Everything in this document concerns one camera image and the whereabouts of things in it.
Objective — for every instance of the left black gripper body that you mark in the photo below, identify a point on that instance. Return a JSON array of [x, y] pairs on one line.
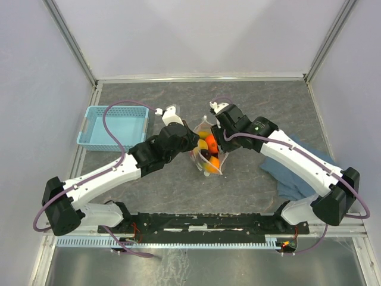
[[187, 145]]

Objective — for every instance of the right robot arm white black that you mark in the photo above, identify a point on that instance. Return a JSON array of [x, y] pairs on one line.
[[335, 189]]

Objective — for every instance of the yellow orange round fruit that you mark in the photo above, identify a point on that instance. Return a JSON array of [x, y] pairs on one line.
[[203, 135]]

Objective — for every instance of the light blue plastic basket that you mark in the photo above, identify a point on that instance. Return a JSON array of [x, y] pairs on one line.
[[127, 123]]

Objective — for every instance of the small dark red fruit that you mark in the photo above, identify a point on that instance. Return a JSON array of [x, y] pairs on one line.
[[206, 154]]

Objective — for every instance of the small yellow fruit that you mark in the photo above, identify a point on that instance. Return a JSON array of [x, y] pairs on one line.
[[202, 145]]

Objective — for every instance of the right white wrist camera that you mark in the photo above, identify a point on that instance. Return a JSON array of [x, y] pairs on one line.
[[215, 107]]

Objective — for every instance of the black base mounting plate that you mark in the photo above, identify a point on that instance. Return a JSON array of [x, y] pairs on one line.
[[205, 228]]

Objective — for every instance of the green yellow mango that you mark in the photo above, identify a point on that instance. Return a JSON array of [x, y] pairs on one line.
[[212, 165]]

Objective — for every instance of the clear zip top bag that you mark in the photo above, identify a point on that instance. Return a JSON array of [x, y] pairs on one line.
[[195, 154]]

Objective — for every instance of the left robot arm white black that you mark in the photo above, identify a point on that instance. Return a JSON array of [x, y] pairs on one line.
[[66, 203]]

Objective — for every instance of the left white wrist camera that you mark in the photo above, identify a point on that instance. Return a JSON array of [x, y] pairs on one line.
[[170, 115]]

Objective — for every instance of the light blue cable duct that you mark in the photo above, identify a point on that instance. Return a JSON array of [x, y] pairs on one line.
[[108, 242]]

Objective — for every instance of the blue cloth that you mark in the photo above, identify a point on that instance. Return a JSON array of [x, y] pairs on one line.
[[289, 185]]

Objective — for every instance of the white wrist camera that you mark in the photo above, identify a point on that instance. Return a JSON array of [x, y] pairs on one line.
[[170, 115], [215, 107]]

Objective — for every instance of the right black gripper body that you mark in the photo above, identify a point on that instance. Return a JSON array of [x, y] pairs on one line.
[[225, 145]]

